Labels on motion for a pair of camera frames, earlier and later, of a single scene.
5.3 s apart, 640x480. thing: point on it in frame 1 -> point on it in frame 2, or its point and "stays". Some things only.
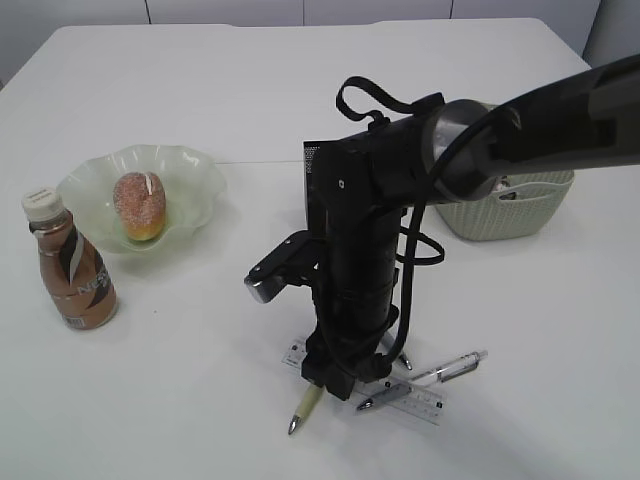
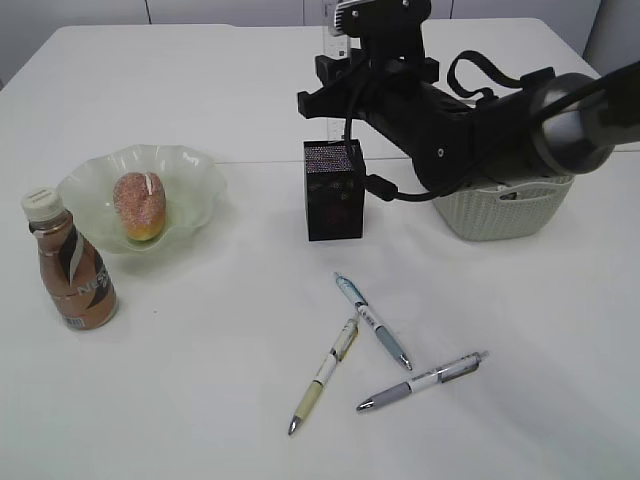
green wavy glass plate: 193,188 stays
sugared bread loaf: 140,198 stays
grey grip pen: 458,367 stays
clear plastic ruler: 421,402 -> 337,43
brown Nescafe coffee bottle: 73,267 stays
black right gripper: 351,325 -> 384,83
